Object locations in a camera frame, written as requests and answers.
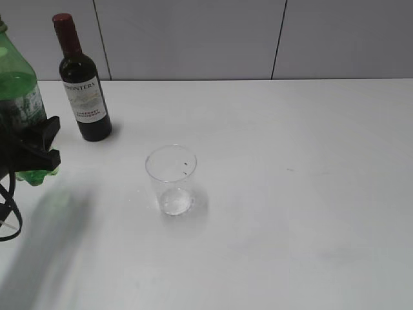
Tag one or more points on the transparent plastic cup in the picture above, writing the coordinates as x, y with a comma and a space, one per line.
171, 170

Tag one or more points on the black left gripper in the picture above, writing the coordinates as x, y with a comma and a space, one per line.
39, 136

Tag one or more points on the green sprite plastic bottle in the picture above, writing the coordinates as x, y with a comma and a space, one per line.
21, 100

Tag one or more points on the dark red wine bottle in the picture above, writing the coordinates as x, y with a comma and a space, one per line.
81, 82

